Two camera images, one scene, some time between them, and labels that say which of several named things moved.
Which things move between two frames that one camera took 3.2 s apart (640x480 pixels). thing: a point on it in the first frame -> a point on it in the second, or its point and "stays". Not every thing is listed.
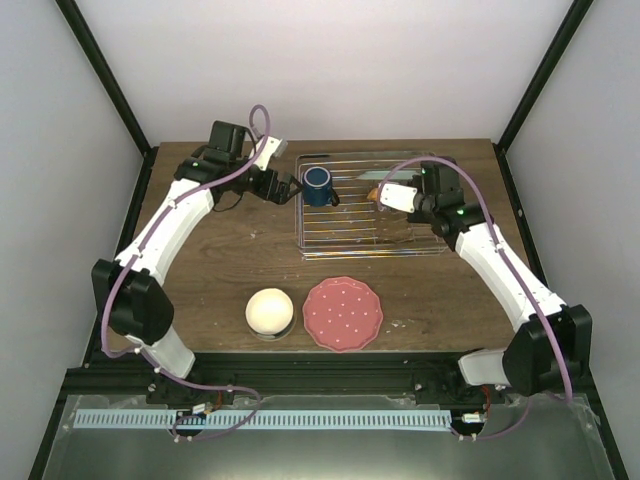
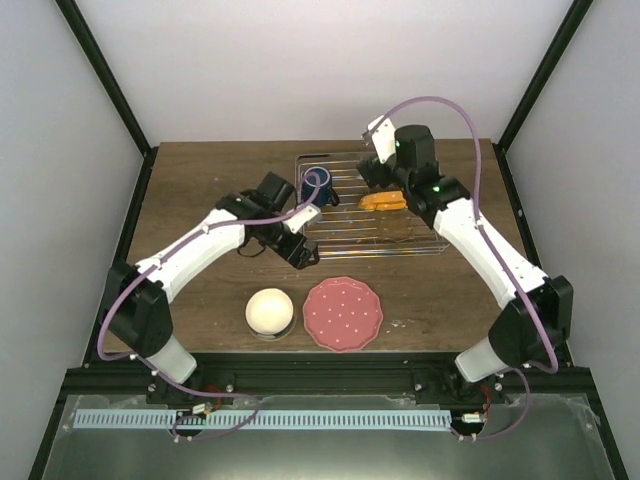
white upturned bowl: (269, 311) stays
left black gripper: (279, 196) -> (298, 261)
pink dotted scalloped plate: (342, 313) stays
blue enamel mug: (318, 189) stays
